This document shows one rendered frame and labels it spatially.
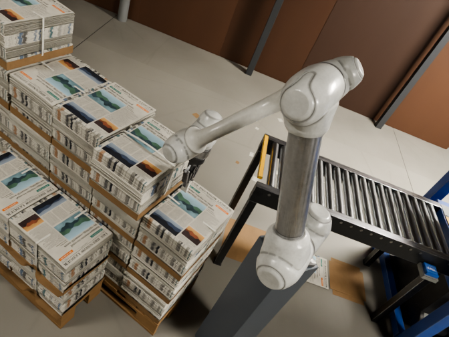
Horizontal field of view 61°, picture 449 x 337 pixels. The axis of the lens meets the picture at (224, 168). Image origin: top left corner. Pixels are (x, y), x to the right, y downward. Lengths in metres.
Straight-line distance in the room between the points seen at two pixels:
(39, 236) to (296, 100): 1.36
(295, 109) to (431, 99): 4.71
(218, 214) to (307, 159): 0.84
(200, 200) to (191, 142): 0.60
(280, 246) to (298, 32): 3.99
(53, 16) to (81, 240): 1.05
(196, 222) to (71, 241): 0.58
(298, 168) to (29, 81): 1.33
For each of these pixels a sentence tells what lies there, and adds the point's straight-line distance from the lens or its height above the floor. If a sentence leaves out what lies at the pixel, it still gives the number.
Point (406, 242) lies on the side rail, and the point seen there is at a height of 0.80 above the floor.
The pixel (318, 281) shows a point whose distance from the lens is 3.04.
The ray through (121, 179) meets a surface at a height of 1.01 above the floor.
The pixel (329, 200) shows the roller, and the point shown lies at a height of 0.80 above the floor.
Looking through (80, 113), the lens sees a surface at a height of 1.07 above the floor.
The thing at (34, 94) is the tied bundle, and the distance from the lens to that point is 1.94.
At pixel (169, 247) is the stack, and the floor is 0.76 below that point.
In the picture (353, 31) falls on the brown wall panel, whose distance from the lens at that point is 5.07.
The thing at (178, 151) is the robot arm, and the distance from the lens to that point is 1.34.
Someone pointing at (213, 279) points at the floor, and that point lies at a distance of 2.66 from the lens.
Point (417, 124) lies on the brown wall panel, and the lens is 5.80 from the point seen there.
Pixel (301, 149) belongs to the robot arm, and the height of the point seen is 1.60.
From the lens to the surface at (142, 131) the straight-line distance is 1.79.
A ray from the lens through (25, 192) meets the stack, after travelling 2.09.
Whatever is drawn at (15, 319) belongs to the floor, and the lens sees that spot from 2.40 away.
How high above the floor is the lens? 2.17
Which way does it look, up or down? 39 degrees down
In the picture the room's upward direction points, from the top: 25 degrees clockwise
